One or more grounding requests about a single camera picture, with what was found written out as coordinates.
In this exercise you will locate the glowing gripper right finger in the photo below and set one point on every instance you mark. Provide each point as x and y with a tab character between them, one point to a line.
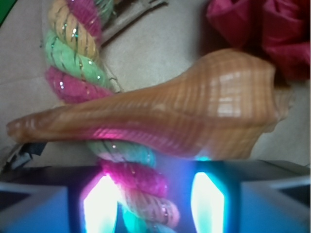
243	197

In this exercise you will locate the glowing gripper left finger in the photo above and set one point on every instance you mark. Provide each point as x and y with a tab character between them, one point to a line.
74	199

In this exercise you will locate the brown conch seashell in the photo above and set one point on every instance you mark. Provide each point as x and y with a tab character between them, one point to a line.
215	110

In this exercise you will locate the red crumpled paper ball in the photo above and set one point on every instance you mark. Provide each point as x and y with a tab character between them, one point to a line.
281	28

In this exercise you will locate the green rectangular block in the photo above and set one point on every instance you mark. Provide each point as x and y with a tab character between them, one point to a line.
5	8

